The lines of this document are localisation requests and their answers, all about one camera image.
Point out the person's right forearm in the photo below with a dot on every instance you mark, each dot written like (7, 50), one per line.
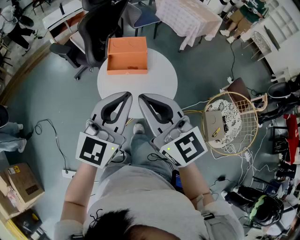
(197, 182)

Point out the grey flat box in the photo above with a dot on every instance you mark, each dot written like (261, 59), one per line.
(211, 124)

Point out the black round chair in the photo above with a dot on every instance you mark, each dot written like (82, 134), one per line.
(280, 90)

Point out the orange cardboard box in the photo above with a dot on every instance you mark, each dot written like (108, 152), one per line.
(126, 61)

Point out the black office chair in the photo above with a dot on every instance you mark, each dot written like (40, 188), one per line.
(96, 32)

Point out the black and white patterned cloth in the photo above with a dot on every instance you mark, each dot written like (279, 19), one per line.
(230, 110)

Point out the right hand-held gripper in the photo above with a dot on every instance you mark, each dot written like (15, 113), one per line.
(187, 145)

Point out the person's grey shirt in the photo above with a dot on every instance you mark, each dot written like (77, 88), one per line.
(140, 194)

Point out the yellow and black utility knife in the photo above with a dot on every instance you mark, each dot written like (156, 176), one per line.
(216, 132)

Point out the person's blue jeans leg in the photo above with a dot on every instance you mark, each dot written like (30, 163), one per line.
(143, 152)

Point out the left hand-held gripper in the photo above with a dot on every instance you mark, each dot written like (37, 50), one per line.
(93, 150)

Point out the person's left forearm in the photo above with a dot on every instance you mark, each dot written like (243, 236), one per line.
(76, 187)

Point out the person's white shoe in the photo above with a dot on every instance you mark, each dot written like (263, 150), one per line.
(138, 128)

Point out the brown cardboard carton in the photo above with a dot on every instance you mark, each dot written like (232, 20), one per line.
(23, 182)

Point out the table with pink tablecloth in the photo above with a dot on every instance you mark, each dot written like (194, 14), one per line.
(187, 18)

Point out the white shelf unit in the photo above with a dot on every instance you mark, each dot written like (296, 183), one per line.
(283, 28)

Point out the wooden chair with brown seat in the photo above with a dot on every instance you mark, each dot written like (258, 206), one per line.
(237, 87)

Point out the white power strip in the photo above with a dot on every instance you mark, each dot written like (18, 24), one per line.
(68, 174)

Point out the blue padded chair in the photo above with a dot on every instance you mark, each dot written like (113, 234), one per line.
(145, 17)

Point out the white desk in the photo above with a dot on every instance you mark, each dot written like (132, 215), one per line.
(63, 16)

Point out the red bag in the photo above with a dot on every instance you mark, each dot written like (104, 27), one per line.
(293, 138)

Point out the black waist device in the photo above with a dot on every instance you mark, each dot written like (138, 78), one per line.
(177, 179)

